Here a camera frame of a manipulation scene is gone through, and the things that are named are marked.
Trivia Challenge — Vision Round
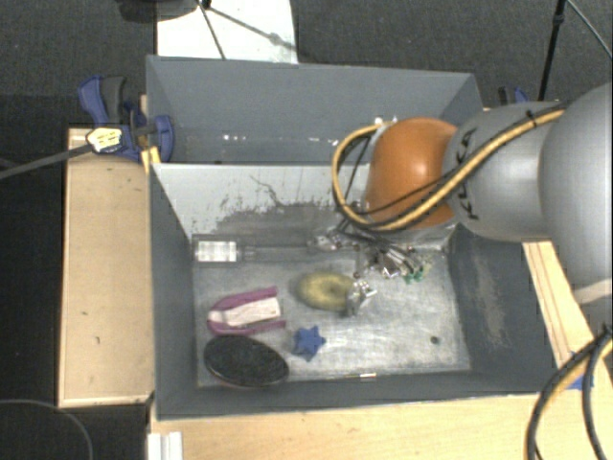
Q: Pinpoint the black oval disc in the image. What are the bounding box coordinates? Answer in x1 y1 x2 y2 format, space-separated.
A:
202 334 291 389

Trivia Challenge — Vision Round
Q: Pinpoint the grey metal bin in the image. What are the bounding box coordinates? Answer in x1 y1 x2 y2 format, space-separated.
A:
145 54 559 421

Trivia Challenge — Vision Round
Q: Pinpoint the pale wood flat board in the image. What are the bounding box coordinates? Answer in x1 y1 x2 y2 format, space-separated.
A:
57 126 157 409

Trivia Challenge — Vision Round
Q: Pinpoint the blue star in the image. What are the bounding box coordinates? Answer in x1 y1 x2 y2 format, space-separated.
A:
291 324 329 363

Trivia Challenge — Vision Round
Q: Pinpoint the clear tube with white label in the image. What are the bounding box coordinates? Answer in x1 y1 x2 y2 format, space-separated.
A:
193 239 310 264

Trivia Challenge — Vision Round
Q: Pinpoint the purple and white U-shaped thing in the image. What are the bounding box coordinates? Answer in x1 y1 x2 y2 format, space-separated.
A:
206 285 288 337

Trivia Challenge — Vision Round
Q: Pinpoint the yellow ring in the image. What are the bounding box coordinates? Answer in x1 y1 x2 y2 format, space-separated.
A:
291 270 357 312

